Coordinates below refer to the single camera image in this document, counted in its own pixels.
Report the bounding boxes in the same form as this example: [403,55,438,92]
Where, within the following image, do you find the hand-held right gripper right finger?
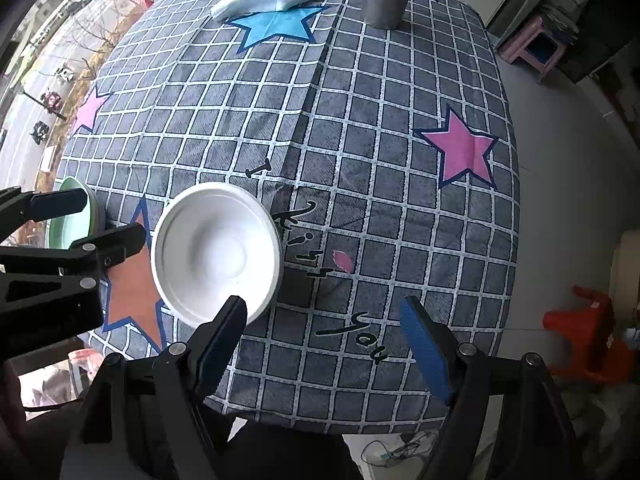
[399,296,576,480]

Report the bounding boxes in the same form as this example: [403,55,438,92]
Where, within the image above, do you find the cream round bin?
[609,229,640,318]

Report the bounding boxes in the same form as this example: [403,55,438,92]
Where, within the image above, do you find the green plastic bowl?
[46,176,103,251]

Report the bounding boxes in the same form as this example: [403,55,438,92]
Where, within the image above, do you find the folded cloths pile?
[537,0,588,36]

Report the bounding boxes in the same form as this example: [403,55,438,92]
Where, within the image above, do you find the grey checked star tablecloth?
[55,0,521,436]

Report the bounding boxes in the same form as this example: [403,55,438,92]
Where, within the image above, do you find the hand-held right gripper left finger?
[62,295,248,480]

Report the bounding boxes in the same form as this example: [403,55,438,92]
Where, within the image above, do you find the pink plastic stool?
[500,14,568,83]

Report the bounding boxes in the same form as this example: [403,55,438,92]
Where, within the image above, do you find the red plastic stool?
[542,285,640,386]

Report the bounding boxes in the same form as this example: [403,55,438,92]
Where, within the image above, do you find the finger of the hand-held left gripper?
[0,224,147,311]
[0,187,88,246]

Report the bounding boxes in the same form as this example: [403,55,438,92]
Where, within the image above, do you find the black floor cables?
[360,430,441,466]

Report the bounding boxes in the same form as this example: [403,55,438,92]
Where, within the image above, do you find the white paper bowl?
[150,182,285,327]

